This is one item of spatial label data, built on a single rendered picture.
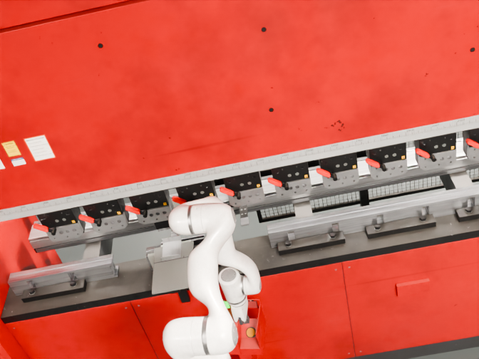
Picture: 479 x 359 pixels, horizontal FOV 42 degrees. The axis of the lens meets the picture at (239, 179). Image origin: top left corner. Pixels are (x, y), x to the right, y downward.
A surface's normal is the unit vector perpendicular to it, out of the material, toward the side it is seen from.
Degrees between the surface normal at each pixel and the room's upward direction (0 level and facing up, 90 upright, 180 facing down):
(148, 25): 90
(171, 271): 0
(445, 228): 0
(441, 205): 90
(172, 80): 90
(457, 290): 90
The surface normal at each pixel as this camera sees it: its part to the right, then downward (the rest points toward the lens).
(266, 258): -0.20, -0.75
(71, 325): 0.06, 0.63
